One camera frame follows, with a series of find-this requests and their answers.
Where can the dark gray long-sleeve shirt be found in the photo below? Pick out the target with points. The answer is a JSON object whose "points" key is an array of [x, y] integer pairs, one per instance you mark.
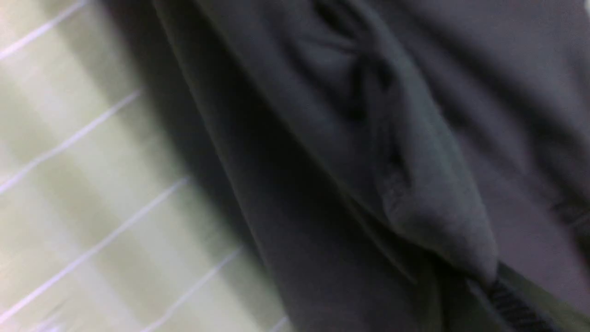
{"points": [[396, 165]]}

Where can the light green checkered mat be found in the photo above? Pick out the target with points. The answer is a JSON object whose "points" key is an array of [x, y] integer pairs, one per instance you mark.
{"points": [[115, 213]]}

